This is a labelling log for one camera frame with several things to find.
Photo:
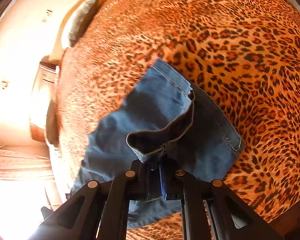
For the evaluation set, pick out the white pillow at headboard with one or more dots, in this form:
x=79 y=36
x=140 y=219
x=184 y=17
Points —
x=78 y=23

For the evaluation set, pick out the blue denim pants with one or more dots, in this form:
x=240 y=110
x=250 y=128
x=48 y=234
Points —
x=165 y=115

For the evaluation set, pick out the light wooden headboard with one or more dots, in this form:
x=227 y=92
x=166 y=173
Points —
x=57 y=50

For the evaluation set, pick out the dark wooden headboard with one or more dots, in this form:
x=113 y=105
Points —
x=42 y=92

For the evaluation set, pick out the leopard print bedsheet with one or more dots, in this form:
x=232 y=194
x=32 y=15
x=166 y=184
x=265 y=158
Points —
x=244 y=53

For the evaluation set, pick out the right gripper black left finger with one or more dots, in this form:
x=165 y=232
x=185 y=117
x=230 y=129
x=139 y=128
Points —
x=142 y=183

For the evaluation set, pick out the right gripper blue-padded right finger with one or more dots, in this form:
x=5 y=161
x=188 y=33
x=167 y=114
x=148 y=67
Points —
x=178 y=184

